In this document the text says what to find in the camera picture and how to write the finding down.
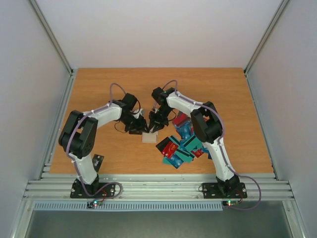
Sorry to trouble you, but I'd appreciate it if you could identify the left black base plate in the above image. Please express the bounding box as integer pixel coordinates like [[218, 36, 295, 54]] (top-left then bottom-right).
[[70, 179, 115, 199]]

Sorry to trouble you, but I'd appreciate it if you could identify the beige card holder wallet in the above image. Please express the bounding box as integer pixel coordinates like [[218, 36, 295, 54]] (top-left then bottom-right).
[[142, 132, 158, 143]]

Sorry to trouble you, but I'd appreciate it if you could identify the red VIP card left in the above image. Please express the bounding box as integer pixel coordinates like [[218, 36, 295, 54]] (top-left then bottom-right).
[[162, 141, 178, 159]]

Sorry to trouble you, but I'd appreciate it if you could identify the small circuit board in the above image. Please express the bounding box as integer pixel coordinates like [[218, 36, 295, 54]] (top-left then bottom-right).
[[87, 200, 103, 209], [222, 200, 240, 207]]

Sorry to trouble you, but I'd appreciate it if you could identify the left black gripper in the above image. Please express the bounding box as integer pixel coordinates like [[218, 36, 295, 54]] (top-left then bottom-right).
[[121, 114, 150, 134]]

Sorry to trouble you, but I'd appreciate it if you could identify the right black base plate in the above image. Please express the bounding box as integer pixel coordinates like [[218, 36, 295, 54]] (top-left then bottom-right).
[[200, 182, 248, 199]]

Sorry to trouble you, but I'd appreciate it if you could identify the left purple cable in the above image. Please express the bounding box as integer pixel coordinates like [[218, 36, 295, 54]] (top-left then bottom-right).
[[66, 83, 123, 199]]

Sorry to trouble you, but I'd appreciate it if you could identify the right small circuit board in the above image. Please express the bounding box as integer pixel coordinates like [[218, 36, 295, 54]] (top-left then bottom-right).
[[222, 200, 240, 207]]

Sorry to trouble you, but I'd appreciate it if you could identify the aluminium frame post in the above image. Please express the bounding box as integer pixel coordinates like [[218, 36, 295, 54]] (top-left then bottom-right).
[[28, 0, 73, 76], [244, 0, 290, 77]]

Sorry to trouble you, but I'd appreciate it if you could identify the grey slotted cable duct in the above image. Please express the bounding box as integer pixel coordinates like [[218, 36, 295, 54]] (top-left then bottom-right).
[[34, 201, 222, 212]]

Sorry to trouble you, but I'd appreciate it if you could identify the left aluminium frame post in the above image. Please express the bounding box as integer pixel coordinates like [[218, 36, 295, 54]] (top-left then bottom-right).
[[28, 0, 73, 76]]

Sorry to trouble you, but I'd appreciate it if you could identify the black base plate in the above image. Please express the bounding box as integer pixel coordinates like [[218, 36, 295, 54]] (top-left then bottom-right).
[[200, 182, 248, 199], [70, 179, 115, 199]]

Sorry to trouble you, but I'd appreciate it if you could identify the red card top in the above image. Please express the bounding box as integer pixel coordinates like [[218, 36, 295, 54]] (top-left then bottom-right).
[[172, 113, 190, 127]]

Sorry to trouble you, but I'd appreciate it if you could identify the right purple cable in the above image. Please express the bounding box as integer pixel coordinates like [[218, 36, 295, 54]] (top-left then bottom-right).
[[151, 79, 263, 211]]

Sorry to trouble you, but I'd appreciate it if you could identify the right aluminium frame post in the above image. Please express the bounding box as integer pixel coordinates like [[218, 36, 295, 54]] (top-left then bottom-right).
[[244, 0, 290, 77]]

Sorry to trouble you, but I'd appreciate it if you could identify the purple cable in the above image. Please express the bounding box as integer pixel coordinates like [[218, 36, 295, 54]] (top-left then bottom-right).
[[151, 79, 263, 211], [66, 83, 123, 199]]

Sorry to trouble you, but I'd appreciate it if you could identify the lone black VIP card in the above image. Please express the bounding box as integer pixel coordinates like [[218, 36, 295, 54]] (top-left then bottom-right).
[[92, 154, 104, 173]]

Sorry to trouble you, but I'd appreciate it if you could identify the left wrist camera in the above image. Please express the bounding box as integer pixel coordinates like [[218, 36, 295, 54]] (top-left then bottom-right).
[[134, 108, 145, 119]]

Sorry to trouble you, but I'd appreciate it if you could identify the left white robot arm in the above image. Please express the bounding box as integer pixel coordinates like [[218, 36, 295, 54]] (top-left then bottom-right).
[[58, 93, 149, 199]]

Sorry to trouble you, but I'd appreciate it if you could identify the left small circuit board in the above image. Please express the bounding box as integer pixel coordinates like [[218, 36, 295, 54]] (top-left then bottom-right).
[[87, 200, 103, 209]]

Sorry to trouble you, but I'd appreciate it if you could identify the blue card centre top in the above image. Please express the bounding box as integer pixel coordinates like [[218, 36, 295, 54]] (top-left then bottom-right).
[[176, 124, 192, 140]]

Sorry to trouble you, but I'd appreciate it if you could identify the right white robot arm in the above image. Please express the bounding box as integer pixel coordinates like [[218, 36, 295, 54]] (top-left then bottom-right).
[[149, 87, 236, 197]]

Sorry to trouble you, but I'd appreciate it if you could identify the black card under red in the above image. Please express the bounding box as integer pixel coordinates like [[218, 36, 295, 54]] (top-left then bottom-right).
[[156, 137, 171, 153]]

